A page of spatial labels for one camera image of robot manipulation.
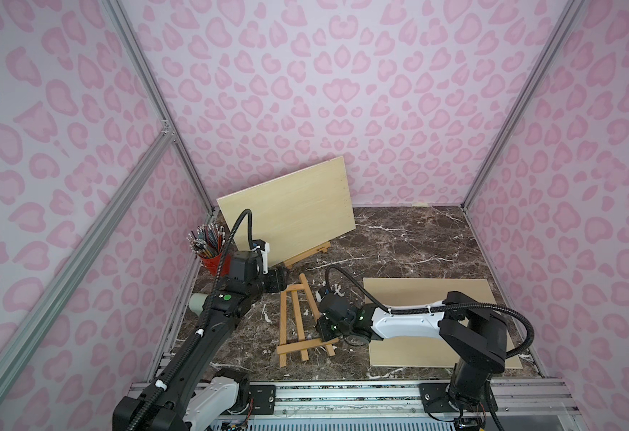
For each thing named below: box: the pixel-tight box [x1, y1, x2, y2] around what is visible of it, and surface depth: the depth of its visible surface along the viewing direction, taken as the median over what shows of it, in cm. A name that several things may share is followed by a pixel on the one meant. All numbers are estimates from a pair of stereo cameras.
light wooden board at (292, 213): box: [216, 156, 356, 268], surface depth 94 cm
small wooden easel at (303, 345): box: [275, 272, 340, 369], surface depth 83 cm
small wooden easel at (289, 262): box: [283, 241, 332, 278], surface depth 100 cm
